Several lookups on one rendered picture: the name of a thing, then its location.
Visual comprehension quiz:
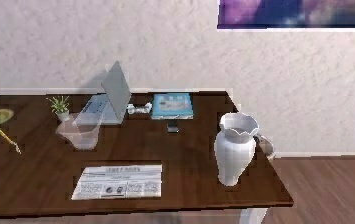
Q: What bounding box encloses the blue book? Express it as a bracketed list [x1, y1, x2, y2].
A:
[150, 92, 195, 120]

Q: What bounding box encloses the small black phone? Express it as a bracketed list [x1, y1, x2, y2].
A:
[166, 121, 180, 134]

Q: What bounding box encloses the dark brown wooden table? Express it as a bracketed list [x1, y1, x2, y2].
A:
[0, 90, 294, 224]

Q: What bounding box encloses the grey open laptop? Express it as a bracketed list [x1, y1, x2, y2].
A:
[75, 60, 133, 126]

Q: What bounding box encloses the white ceramic vase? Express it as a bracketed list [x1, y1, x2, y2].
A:
[213, 112, 260, 187]

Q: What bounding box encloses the black and white newspaper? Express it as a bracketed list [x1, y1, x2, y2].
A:
[70, 164, 163, 201]

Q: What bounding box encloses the clear glass bowl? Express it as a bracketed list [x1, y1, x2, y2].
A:
[55, 112, 103, 151]

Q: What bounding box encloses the small green potted plant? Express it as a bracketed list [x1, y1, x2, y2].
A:
[46, 95, 71, 122]

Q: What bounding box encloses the purple framed wall picture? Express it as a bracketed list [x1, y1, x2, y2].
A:
[216, 0, 355, 33]

